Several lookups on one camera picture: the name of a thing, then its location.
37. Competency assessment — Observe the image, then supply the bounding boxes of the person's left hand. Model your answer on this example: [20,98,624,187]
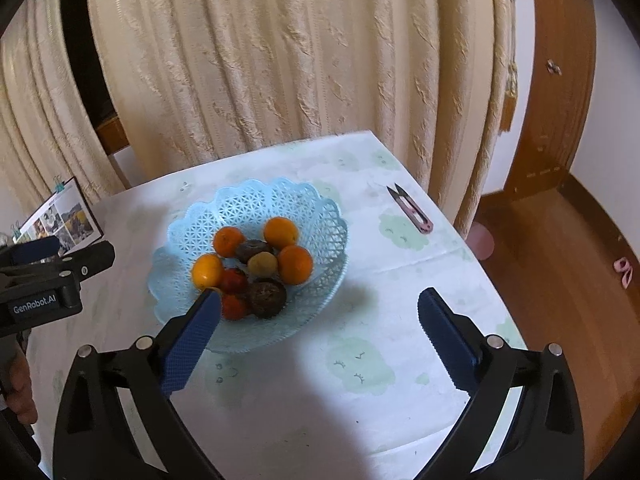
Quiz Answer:
[6,333,38,425]

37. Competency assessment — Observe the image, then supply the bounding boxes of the dark passion fruit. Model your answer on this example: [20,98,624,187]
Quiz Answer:
[234,240,273,264]
[248,278,288,318]

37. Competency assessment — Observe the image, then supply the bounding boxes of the pink thread snips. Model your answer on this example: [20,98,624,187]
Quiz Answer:
[387,184,434,235]

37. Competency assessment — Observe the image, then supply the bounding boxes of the teal binder clip left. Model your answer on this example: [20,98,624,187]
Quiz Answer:
[11,222,22,243]

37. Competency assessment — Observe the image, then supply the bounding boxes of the photo calendar board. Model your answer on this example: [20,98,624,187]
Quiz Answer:
[17,177,103,257]

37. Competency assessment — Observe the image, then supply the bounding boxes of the dark passion fruit front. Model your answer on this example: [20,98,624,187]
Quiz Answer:
[248,278,288,318]

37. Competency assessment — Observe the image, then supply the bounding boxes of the orange tangerine back left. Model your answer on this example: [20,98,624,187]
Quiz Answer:
[213,226,246,258]

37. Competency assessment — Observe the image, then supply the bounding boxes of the cream textured curtain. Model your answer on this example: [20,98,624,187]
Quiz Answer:
[88,0,511,234]

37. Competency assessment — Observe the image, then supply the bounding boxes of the orange tangerine back right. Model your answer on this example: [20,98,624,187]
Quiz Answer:
[262,217,299,250]

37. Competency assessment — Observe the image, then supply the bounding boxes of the dark passion fruit centre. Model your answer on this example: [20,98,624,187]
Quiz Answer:
[234,240,273,264]

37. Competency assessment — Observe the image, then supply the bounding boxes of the small yellow-brown round fruit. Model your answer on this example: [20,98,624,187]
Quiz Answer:
[247,252,278,278]

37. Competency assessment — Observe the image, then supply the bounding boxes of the large orange fruit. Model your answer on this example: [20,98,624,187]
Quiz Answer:
[191,254,224,290]

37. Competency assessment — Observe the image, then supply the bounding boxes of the small red tomato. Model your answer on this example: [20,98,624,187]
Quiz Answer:
[219,268,250,295]

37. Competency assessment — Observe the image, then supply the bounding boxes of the light blue lattice fruit basket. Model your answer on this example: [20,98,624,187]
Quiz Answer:
[149,178,348,353]

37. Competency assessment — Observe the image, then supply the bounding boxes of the pink slipper on floor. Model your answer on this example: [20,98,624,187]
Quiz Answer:
[466,222,495,261]

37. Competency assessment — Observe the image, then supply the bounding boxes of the cream curtain left panel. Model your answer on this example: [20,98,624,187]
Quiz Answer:
[1,0,125,212]

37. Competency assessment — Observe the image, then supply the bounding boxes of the teal binder clip top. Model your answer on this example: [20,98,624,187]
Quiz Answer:
[54,174,66,193]

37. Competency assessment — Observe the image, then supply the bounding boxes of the pink hair clip on floor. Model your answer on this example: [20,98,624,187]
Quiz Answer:
[613,257,634,289]

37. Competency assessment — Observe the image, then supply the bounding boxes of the teal binder clip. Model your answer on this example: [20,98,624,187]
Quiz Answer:
[54,174,66,193]
[11,222,22,243]

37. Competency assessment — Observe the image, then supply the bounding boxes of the orange tangerine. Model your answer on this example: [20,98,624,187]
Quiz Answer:
[277,245,314,285]
[262,217,299,250]
[213,226,246,258]

